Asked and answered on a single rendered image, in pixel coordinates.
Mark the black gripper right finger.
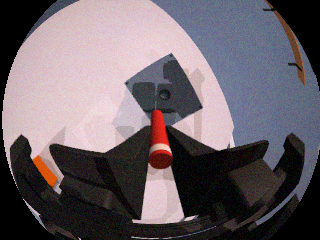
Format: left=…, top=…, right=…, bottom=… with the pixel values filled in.
left=165, top=125, right=269, bottom=217

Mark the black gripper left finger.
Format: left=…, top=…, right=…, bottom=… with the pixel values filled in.
left=49, top=125, right=151, bottom=220

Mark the red peg with white band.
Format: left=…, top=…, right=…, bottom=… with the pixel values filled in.
left=148, top=109, right=172, bottom=169

